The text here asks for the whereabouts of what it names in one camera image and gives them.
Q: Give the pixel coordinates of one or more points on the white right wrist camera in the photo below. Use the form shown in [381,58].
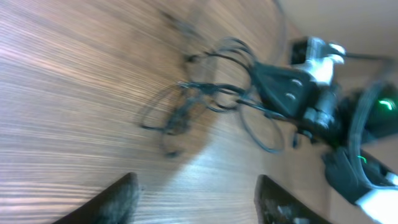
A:
[316,57]

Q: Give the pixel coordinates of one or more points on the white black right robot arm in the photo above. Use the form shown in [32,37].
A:
[345,123]

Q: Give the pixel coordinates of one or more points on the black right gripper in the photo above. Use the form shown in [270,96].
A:
[293,94]

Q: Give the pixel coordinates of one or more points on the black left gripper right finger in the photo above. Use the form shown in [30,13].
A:
[276,205]

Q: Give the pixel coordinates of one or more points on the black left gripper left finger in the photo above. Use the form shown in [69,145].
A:
[116,204]

